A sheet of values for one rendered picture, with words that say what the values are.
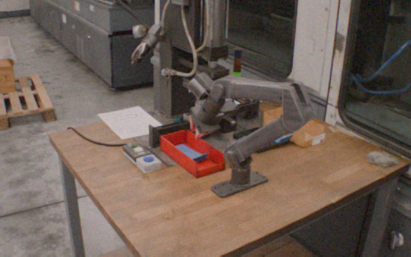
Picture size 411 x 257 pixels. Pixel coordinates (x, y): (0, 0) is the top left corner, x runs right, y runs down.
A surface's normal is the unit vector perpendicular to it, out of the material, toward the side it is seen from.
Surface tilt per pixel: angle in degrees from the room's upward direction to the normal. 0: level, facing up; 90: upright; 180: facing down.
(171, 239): 0
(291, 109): 90
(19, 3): 89
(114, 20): 90
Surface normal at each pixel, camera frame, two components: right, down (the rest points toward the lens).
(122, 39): 0.52, 0.35
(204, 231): 0.03, -0.92
